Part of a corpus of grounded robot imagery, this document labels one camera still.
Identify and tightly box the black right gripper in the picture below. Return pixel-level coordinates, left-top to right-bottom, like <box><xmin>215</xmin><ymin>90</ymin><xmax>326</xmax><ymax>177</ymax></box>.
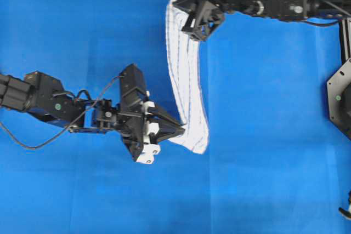
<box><xmin>174</xmin><ymin>0</ymin><xmax>224</xmax><ymax>41</ymax></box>

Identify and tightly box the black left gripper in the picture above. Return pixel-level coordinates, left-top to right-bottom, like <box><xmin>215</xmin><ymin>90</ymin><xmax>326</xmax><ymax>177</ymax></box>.
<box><xmin>115</xmin><ymin>64</ymin><xmax>185</xmax><ymax>164</ymax></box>

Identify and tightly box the white blue checked towel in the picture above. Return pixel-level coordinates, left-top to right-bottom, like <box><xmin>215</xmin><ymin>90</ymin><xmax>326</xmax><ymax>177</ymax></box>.
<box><xmin>165</xmin><ymin>0</ymin><xmax>209</xmax><ymax>154</ymax></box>

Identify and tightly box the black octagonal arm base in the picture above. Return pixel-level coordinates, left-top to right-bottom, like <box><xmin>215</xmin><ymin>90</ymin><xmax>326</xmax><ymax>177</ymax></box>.
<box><xmin>327</xmin><ymin>59</ymin><xmax>350</xmax><ymax>139</ymax></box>

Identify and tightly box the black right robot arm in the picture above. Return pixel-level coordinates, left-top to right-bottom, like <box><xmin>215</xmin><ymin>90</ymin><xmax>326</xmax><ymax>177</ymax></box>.
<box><xmin>173</xmin><ymin>0</ymin><xmax>350</xmax><ymax>41</ymax></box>

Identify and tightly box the blue table cloth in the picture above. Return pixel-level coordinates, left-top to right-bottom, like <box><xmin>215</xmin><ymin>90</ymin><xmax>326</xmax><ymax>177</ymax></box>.
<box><xmin>1</xmin><ymin>0</ymin><xmax>350</xmax><ymax>233</ymax></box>

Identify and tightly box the black aluminium frame rail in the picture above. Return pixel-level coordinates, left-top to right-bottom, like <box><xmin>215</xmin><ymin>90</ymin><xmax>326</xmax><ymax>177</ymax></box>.
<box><xmin>339</xmin><ymin>19</ymin><xmax>350</xmax><ymax>64</ymax></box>

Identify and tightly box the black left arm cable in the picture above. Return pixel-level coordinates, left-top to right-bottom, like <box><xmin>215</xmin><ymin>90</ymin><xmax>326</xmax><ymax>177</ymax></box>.
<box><xmin>0</xmin><ymin>73</ymin><xmax>124</xmax><ymax>150</ymax></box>

